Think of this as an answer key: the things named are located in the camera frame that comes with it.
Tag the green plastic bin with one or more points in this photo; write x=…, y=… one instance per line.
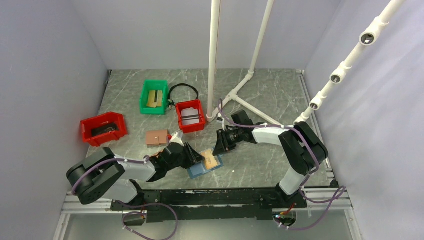
x=153, y=84

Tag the white pvc pipe frame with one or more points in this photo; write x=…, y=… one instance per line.
x=251, y=35

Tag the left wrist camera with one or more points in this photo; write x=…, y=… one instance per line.
x=177, y=137

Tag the small red plastic bin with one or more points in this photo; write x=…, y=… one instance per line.
x=195, y=127

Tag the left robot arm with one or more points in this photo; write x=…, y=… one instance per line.
x=107, y=175

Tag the blue card holder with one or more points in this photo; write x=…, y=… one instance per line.
x=198, y=169

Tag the orange card in holder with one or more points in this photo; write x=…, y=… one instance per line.
x=210, y=161

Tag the gold cards in green bin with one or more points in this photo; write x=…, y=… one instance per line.
x=154, y=101

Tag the brown card holder back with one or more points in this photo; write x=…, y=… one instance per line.
x=156, y=137

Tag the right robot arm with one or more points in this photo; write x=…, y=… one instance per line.
x=304, y=150

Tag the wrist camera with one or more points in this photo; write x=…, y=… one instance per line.
x=177, y=137
x=221, y=120

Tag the orange credit card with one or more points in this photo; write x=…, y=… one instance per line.
x=155, y=92

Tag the white card in red bin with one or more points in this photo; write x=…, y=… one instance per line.
x=190, y=116

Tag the white pipe with sockets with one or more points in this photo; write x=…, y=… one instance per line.
x=367, y=38

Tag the large red plastic bin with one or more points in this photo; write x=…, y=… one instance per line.
x=97, y=130

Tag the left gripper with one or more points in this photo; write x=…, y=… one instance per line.
x=195, y=156

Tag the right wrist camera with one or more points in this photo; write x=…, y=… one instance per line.
x=221, y=120

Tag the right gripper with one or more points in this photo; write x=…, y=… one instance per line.
x=223, y=145

